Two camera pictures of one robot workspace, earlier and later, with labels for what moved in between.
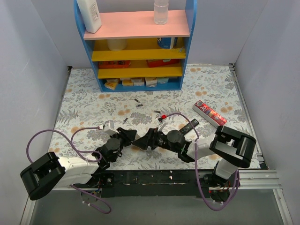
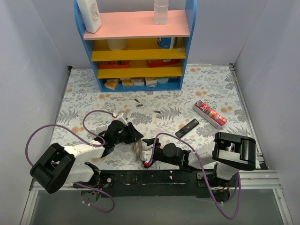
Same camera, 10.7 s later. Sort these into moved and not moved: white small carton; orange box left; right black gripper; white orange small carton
Moved: right black gripper
Not moved: white small carton; orange box left; white orange small carton
